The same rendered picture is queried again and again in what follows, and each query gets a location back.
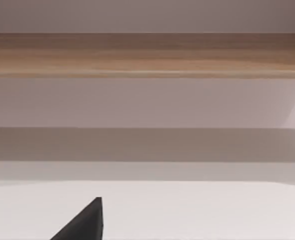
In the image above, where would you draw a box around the wooden shelf board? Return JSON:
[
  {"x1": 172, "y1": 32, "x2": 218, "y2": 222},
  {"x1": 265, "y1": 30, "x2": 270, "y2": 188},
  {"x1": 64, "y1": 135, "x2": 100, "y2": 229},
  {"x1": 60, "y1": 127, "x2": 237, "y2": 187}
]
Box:
[{"x1": 0, "y1": 32, "x2": 295, "y2": 80}]

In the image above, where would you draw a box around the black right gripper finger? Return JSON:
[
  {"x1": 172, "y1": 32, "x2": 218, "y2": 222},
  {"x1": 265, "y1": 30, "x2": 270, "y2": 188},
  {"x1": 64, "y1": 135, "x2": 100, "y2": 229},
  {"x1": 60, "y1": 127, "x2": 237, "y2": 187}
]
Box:
[{"x1": 49, "y1": 196, "x2": 105, "y2": 240}]

